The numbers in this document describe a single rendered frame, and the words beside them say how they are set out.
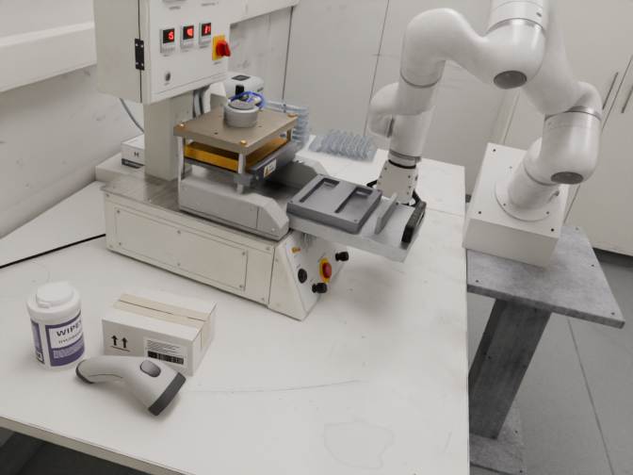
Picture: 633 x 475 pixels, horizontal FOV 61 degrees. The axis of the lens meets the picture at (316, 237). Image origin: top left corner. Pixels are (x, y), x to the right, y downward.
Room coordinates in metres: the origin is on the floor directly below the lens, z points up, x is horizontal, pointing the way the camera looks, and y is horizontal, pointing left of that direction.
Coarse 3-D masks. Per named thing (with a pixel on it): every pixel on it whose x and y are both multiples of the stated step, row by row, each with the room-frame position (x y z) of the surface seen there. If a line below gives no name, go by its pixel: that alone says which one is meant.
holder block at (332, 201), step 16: (320, 176) 1.22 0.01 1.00; (304, 192) 1.12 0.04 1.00; (320, 192) 1.16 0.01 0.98; (336, 192) 1.14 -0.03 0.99; (352, 192) 1.17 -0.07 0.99; (368, 192) 1.19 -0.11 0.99; (288, 208) 1.05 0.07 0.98; (304, 208) 1.04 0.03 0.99; (320, 208) 1.05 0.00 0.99; (336, 208) 1.06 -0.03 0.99; (352, 208) 1.10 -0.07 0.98; (368, 208) 1.08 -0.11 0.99; (336, 224) 1.02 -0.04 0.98; (352, 224) 1.01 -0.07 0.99
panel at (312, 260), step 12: (288, 240) 1.02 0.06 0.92; (324, 240) 1.17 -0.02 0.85; (288, 252) 1.01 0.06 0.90; (300, 252) 1.05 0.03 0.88; (312, 252) 1.10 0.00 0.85; (324, 252) 1.15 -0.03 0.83; (336, 252) 1.21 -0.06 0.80; (300, 264) 1.03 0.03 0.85; (312, 264) 1.08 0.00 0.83; (336, 264) 1.19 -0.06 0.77; (312, 276) 1.06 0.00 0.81; (300, 288) 1.00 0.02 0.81; (312, 300) 1.02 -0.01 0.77
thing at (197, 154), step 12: (192, 144) 1.14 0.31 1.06; (204, 144) 1.15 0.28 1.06; (276, 144) 1.22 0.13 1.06; (192, 156) 1.12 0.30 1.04; (204, 156) 1.11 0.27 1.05; (216, 156) 1.10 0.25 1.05; (228, 156) 1.10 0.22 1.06; (252, 156) 1.12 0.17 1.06; (264, 156) 1.14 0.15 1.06; (216, 168) 1.10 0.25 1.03; (228, 168) 1.09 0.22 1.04
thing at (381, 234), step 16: (384, 208) 1.06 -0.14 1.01; (400, 208) 1.16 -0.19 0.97; (304, 224) 1.03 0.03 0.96; (320, 224) 1.02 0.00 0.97; (368, 224) 1.05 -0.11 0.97; (384, 224) 1.07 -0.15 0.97; (400, 224) 1.08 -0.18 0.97; (336, 240) 1.01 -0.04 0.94; (352, 240) 1.00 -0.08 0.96; (368, 240) 0.99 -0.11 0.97; (384, 240) 0.99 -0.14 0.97; (400, 240) 1.00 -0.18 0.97; (384, 256) 0.97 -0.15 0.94; (400, 256) 0.96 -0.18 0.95
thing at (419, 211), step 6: (420, 204) 1.12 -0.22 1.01; (426, 204) 1.13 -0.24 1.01; (414, 210) 1.08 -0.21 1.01; (420, 210) 1.08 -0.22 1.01; (414, 216) 1.05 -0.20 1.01; (420, 216) 1.07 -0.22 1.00; (408, 222) 1.01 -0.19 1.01; (414, 222) 1.02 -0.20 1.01; (408, 228) 1.00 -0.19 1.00; (414, 228) 1.01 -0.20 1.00; (408, 234) 1.00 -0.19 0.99; (402, 240) 1.00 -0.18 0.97; (408, 240) 1.00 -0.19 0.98
